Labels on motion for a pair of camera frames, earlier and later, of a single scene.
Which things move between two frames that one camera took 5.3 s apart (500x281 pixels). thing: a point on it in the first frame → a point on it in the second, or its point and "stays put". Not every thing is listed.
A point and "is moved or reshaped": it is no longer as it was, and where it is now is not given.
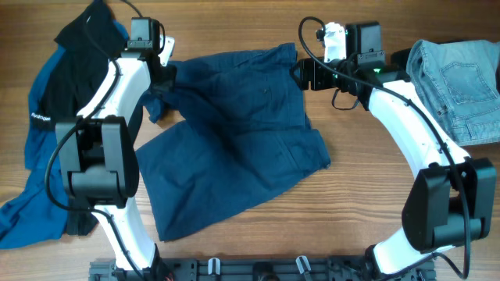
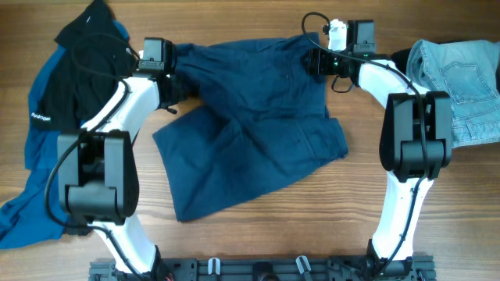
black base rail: [253, 269] stays put
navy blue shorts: [244, 133] is moved or reshaped
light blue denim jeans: [461, 80] stays put
